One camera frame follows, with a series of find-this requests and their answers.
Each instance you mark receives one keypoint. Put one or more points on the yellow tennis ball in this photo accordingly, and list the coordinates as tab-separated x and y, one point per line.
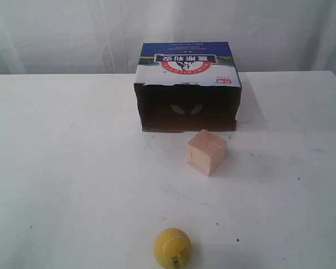
172	249

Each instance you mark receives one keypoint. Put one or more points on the light wooden cube block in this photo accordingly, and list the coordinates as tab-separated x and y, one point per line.
206	151

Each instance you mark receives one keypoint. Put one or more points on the printed cardboard box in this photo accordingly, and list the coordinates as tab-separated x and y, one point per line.
187	87

